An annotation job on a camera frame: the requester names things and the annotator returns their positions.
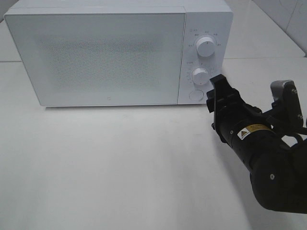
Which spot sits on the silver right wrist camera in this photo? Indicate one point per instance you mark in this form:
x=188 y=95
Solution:
x=284 y=92

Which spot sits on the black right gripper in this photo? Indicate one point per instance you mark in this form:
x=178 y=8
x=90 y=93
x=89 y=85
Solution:
x=235 y=120

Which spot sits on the white microwave door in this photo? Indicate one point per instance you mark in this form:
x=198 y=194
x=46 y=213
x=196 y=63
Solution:
x=95 y=60

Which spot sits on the white round door button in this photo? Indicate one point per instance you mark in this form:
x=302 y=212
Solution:
x=196 y=95

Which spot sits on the white round knob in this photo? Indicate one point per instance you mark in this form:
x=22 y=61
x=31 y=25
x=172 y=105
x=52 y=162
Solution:
x=205 y=46
x=200 y=76

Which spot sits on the white microwave oven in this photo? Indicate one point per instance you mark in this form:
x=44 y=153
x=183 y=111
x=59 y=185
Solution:
x=202 y=17

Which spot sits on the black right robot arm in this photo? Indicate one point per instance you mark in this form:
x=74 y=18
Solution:
x=272 y=145

